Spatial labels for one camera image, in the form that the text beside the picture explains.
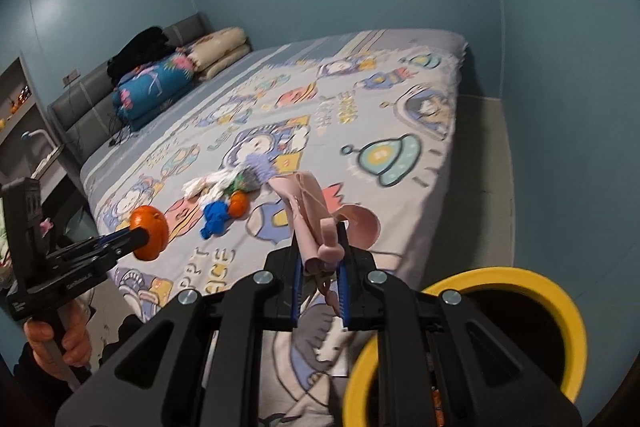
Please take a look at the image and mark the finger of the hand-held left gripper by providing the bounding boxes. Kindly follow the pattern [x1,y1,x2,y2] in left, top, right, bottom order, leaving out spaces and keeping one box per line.
[55,229,150,270]
[50,229,132,260]

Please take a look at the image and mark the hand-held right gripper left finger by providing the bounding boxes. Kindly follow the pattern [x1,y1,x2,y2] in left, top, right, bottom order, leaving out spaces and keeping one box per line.
[55,247,302,427]

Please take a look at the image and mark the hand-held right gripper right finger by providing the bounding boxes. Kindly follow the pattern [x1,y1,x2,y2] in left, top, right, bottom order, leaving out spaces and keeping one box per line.
[337,224,583,427]

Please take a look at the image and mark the orange tangerine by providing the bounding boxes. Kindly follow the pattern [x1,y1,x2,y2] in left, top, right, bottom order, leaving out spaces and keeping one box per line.
[129,205,170,262]
[227,192,249,218]

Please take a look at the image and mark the blue plastic bag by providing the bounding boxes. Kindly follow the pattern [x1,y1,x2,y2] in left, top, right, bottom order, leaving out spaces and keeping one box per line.
[200,199,233,240]

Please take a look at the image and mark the white green wrapper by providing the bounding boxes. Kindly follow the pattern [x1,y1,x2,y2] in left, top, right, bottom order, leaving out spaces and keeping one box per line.
[222,174,256,195]

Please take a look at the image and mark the small purple foam net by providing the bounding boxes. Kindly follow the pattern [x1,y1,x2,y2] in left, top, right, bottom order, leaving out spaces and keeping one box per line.
[242,154,278,188]

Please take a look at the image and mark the yellow rimmed trash bin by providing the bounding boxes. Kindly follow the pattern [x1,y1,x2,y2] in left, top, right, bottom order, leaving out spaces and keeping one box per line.
[342,268,587,427]

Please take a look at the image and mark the person's left forearm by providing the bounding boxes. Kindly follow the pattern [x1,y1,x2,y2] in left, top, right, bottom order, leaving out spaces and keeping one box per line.
[12,342,76,427]

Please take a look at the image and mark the person's left hand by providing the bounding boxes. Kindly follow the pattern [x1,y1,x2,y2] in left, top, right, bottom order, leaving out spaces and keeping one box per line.
[22,294,93,370]

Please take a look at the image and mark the green wastebasket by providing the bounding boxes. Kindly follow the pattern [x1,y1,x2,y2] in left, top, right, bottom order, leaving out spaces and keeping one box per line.
[62,207,101,248]

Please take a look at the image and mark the white shelf unit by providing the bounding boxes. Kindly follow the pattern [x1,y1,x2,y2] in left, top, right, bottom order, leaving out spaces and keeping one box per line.
[0,57,66,208]

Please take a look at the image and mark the white desk lamp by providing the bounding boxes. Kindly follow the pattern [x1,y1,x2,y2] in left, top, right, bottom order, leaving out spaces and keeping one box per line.
[21,129,56,158]

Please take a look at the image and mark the grey padded headboard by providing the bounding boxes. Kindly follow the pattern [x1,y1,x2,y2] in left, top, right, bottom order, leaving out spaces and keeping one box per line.
[47,13,208,158]

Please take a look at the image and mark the blue floral folded quilt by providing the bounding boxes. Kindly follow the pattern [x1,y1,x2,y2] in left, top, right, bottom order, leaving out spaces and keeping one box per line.
[112,52,197,130]

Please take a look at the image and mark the bed with cartoon sheet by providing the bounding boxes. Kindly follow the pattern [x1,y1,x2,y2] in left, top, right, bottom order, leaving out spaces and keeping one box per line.
[80,29,468,427]

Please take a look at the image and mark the black folded clothes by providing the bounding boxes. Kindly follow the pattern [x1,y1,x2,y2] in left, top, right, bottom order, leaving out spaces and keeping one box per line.
[106,27,176,82]

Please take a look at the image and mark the beige folded quilt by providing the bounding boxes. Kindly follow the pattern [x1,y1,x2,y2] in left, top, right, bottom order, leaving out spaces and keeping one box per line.
[187,27,251,80]

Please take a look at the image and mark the black charger cable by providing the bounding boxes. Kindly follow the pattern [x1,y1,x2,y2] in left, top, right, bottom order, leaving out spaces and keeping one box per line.
[102,117,133,148]

